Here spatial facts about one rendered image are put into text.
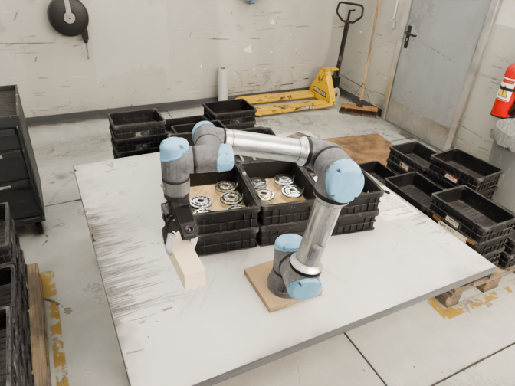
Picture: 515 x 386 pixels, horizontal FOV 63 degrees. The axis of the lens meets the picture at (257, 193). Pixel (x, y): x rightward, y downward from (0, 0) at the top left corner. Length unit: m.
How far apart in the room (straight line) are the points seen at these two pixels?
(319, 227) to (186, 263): 0.43
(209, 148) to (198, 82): 4.19
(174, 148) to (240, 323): 0.76
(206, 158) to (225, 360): 0.71
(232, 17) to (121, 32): 1.27
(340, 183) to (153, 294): 0.87
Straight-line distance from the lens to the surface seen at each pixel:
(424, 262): 2.06
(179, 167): 1.12
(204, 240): 1.81
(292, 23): 5.68
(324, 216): 1.32
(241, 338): 1.57
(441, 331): 2.80
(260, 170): 2.15
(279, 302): 1.66
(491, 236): 2.77
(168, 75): 5.18
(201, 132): 1.24
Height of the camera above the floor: 1.92
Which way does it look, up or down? 32 degrees down
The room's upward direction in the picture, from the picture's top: 4 degrees clockwise
